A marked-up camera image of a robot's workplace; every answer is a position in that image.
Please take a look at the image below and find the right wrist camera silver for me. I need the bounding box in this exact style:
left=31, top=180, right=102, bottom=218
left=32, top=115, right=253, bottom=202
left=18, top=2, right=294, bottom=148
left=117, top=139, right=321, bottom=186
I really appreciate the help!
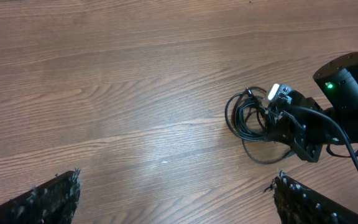
left=265, top=83, right=293, bottom=104

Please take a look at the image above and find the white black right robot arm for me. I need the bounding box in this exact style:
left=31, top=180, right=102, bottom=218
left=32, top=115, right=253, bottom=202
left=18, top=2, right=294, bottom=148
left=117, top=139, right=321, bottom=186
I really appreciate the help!
left=263, top=52, right=358, bottom=162

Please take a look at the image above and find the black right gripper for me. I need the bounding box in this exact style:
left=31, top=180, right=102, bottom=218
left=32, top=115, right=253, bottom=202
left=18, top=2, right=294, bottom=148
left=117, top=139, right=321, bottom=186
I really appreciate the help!
left=264, top=90, right=337, bottom=162

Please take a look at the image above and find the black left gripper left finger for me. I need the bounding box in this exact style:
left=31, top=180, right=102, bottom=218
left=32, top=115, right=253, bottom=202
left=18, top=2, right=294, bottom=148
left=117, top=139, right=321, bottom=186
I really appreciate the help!
left=0, top=168, right=81, bottom=224

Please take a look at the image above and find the black right camera cable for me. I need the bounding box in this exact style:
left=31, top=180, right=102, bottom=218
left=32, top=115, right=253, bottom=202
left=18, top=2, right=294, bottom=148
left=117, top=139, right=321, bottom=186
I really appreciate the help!
left=283, top=104, right=358, bottom=203

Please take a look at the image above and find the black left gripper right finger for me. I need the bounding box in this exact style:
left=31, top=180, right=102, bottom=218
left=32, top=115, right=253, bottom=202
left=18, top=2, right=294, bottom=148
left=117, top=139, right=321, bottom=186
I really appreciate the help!
left=266, top=170, right=358, bottom=224

